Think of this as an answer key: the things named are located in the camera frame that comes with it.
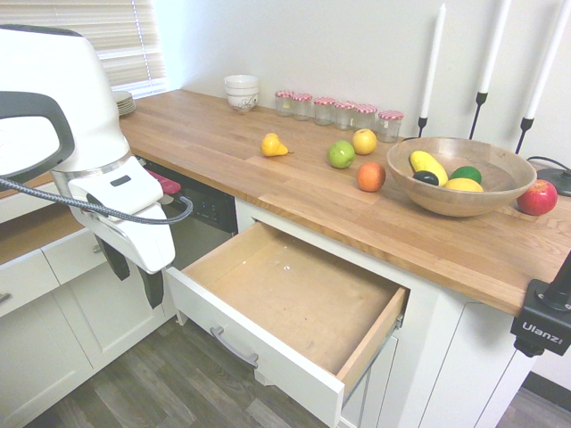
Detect glass jar red checked lid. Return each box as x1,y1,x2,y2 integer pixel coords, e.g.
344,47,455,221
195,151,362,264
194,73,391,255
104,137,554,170
292,93,313,122
353,103,378,134
313,96,336,127
377,109,405,144
333,101,357,131
274,90,294,118

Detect white kitchen cabinet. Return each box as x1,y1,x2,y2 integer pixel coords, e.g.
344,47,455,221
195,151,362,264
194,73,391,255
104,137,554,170
162,195,536,428

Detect black dishwasher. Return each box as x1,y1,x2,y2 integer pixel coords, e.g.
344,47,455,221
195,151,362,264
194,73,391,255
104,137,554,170
142,160,238,273

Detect silver drawer handle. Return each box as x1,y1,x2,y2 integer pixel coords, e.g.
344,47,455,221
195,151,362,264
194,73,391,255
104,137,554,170
209,325,261,370

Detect white cabinet with drawers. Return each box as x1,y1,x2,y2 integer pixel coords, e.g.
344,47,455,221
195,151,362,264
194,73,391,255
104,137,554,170
0,176,179,428

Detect yellow toy banana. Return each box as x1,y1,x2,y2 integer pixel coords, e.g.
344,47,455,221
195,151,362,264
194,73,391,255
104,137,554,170
409,150,449,187

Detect yellow toy apple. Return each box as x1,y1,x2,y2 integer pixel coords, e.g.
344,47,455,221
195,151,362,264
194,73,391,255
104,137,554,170
352,128,378,156

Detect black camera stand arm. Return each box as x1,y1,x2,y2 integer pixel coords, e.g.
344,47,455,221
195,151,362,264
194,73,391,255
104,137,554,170
537,251,571,313

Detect beige window blinds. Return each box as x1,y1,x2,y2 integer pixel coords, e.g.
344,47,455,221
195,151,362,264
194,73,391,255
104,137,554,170
0,0,167,97

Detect black Ulanzi clamp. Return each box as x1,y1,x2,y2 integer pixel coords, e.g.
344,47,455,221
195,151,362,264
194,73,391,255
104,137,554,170
510,278,571,358

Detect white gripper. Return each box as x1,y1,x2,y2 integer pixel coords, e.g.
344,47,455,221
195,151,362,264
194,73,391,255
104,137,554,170
53,155,176,310

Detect red dish towel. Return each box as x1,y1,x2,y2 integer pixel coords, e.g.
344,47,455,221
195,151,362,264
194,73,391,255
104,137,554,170
146,169,183,197

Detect yellow toy lemon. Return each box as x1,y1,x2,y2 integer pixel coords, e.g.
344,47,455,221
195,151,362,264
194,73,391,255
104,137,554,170
444,177,484,193

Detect white taper candle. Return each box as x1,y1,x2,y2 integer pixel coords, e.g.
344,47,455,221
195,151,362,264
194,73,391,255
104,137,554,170
420,2,447,119
525,0,571,120
478,0,513,95

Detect red toy apple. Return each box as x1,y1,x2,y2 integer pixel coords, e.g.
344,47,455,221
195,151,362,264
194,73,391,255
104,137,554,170
517,178,559,217

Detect white drawer with wooden inside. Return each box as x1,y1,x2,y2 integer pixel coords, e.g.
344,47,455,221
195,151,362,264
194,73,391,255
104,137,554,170
165,221,410,428

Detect white bowl with black print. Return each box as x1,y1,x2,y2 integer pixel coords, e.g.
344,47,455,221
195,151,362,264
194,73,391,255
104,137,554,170
226,95,259,112

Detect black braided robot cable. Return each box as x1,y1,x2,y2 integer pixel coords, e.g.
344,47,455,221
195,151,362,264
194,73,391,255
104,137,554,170
0,176,195,224

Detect green toy apple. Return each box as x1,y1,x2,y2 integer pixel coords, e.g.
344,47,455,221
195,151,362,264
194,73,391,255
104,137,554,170
327,140,357,169

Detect white ceramic bowl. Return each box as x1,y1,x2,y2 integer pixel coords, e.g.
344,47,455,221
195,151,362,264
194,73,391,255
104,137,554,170
223,74,261,93
224,86,261,102

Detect black lamp base with cable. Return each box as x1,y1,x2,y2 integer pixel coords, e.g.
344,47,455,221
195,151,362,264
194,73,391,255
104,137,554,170
527,155,571,198

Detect large wooden bowl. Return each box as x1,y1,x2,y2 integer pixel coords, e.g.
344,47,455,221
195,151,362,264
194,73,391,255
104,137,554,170
385,136,538,218

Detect yellow toy pear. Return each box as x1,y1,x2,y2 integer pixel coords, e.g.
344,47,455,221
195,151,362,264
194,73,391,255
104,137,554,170
260,132,290,158

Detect stack of white plates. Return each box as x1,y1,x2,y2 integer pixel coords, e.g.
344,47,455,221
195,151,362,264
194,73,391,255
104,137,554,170
112,90,137,118

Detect orange toy peach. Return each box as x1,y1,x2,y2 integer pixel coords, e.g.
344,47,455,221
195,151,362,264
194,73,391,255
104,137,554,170
355,161,387,193

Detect green toy lime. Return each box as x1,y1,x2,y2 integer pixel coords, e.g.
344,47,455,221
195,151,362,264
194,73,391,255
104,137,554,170
449,165,484,185

